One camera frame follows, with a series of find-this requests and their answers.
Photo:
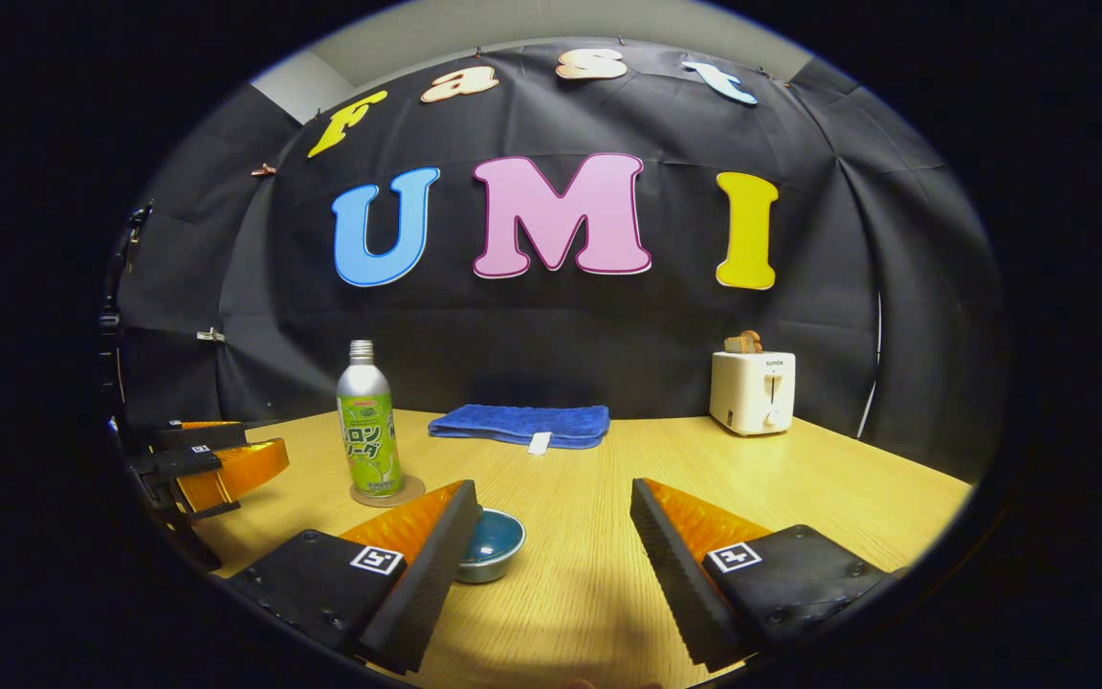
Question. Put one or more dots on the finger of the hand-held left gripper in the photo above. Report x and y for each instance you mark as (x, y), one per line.
(197, 435)
(178, 464)

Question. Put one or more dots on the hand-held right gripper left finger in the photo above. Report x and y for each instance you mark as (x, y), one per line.
(431, 584)

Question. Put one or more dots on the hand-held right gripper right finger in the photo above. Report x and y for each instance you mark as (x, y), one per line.
(671, 584)

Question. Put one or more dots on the teal teacup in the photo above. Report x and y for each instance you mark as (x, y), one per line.
(494, 572)

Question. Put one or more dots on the round brown coaster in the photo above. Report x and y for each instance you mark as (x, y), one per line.
(412, 496)

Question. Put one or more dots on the silver green water bottle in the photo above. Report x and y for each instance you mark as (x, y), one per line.
(364, 392)

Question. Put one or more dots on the white clip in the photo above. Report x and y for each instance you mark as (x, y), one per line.
(210, 335)

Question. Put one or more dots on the blue towel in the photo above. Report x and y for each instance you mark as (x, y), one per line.
(513, 423)

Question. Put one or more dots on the white toaster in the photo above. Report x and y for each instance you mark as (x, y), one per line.
(752, 392)

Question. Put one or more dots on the bread slice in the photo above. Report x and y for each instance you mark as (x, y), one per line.
(743, 343)

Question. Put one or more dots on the black backdrop cloth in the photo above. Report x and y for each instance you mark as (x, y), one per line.
(561, 335)

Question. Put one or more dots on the red clip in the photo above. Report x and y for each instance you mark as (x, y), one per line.
(264, 170)

